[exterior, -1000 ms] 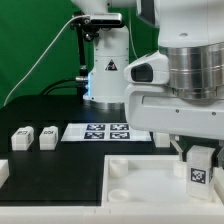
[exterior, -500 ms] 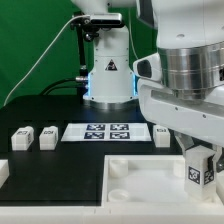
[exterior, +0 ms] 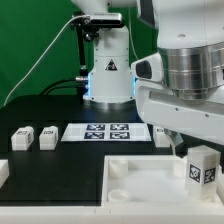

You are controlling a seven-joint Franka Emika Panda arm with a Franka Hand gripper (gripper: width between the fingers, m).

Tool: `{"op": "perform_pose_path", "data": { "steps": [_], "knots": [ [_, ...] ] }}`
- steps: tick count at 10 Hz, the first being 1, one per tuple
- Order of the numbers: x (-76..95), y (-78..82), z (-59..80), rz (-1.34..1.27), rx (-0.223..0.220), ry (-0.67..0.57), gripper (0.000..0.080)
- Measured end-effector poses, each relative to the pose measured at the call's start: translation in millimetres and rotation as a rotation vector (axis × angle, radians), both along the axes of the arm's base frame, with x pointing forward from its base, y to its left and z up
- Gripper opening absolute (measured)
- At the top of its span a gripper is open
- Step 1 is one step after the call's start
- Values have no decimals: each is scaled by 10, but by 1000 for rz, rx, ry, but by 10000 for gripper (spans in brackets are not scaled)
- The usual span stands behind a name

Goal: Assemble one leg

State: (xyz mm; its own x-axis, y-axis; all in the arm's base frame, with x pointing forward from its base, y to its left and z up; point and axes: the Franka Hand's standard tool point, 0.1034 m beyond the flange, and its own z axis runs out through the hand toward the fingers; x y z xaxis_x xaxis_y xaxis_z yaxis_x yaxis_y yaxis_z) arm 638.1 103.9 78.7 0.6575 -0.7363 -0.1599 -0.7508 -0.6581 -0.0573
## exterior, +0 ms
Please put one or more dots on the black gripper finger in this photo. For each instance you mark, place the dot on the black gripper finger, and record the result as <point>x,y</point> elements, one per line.
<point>175,139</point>

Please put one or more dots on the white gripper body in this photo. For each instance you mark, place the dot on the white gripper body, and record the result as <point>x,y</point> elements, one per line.
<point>204,119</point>

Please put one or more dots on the white square tabletop tray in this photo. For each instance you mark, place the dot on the white square tabletop tray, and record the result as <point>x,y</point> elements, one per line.
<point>149,180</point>

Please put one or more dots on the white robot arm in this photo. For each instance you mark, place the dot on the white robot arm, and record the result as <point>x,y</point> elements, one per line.
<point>182,90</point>

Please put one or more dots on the white marker sheet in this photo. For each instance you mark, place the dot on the white marker sheet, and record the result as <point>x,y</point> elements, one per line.
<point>106,132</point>

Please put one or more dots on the white front wall strip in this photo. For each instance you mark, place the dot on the white front wall strip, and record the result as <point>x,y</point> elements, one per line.
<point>92,215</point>

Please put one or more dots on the grey mounted camera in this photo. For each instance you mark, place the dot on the grey mounted camera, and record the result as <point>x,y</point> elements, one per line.
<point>106,20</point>

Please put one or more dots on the black camera stand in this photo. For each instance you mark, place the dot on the black camera stand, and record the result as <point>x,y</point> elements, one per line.
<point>85,33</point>

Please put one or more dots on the white left wall block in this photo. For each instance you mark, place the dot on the white left wall block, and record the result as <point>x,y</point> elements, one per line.
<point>4,171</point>

